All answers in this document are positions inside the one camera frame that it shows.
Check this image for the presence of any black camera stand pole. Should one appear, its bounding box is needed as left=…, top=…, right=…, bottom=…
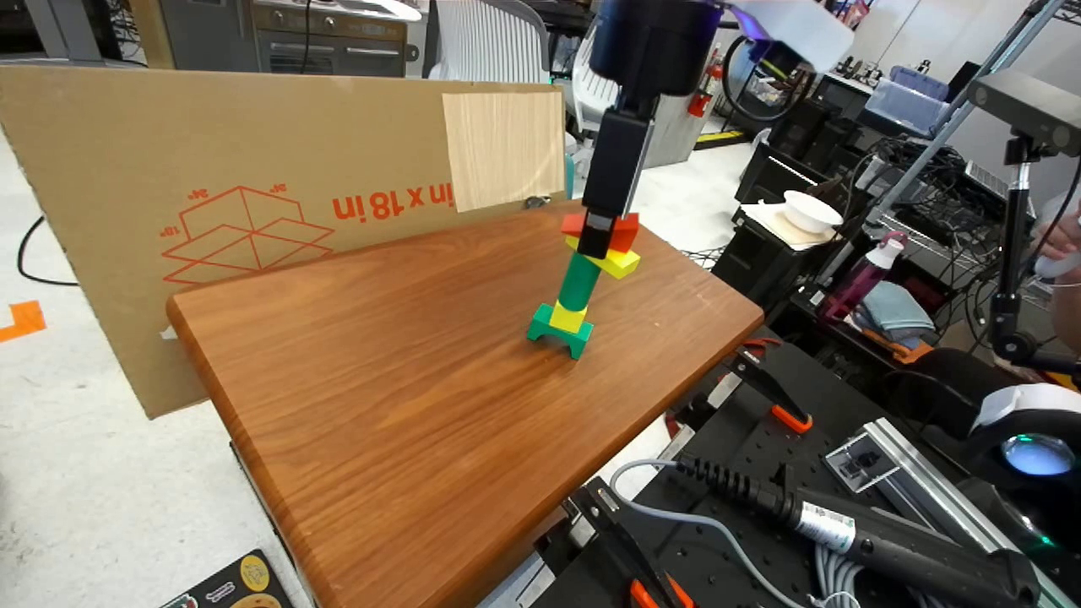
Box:
left=985, top=131, right=1047, bottom=366

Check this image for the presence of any white paper sheet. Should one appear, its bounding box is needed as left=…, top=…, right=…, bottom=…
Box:
left=741, top=201, right=840, bottom=253

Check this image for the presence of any green cylinder block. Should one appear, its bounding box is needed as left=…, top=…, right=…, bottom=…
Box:
left=553, top=251, right=604, bottom=316

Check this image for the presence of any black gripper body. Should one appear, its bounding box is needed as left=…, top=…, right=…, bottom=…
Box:
left=580, top=106, right=657, bottom=223

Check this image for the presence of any orange triangular block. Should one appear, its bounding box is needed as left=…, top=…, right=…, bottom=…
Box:
left=559, top=209, right=646, bottom=257

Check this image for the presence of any black floor cable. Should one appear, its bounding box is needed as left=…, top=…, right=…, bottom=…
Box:
left=15, top=214, right=82, bottom=290

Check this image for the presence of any black clamp with orange handles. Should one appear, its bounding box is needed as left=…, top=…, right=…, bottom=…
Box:
left=569, top=480, right=704, bottom=608

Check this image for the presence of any grey cable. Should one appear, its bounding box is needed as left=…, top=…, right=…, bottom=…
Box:
left=604, top=455, right=807, bottom=608

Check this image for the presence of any small yellow block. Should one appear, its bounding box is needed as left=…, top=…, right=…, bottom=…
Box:
left=546, top=301, right=593, bottom=339

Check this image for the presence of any flattened cardboard box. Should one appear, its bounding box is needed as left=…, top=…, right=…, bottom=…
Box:
left=0, top=66, right=570, bottom=421

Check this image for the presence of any white bowl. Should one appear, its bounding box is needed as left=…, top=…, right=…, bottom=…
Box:
left=780, top=185, right=849, bottom=237

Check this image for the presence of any pink bottle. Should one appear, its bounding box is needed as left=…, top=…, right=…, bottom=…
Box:
left=824, top=233, right=908, bottom=324

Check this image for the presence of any printed marker tag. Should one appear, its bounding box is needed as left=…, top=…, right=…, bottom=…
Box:
left=824, top=434, right=904, bottom=496

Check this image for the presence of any black camera on stand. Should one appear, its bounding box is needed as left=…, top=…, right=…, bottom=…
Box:
left=970, top=68, right=1081, bottom=158

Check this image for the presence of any aluminium rail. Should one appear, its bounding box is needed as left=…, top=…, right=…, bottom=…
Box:
left=859, top=416, right=1081, bottom=608

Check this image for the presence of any black cable with silver connector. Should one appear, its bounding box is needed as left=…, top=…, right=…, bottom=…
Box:
left=663, top=454, right=1042, bottom=608

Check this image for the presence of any teal folded cloth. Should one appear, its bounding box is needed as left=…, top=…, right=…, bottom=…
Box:
left=859, top=280, right=939, bottom=339

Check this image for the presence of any black card with gold circles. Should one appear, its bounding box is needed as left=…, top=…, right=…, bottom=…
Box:
left=162, top=546, right=297, bottom=608

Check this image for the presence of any green bridge block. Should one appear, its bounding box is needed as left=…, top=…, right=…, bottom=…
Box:
left=524, top=301, right=598, bottom=361

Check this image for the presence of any white mesh office chair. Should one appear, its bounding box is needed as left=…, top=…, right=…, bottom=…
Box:
left=569, top=30, right=704, bottom=172

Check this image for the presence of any dark metal cabinet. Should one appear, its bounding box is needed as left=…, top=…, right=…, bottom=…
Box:
left=155, top=0, right=431, bottom=80

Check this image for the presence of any blue storage bin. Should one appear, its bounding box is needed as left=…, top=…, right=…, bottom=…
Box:
left=861, top=66, right=956, bottom=140

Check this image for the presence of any long yellow rectangular block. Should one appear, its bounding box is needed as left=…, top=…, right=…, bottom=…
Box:
left=560, top=237, right=646, bottom=285

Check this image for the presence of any black clamp with orange tip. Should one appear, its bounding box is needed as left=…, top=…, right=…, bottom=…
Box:
left=721, top=347, right=818, bottom=438

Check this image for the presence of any orange floor tape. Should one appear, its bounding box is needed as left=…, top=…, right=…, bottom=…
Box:
left=0, top=298, right=50, bottom=347

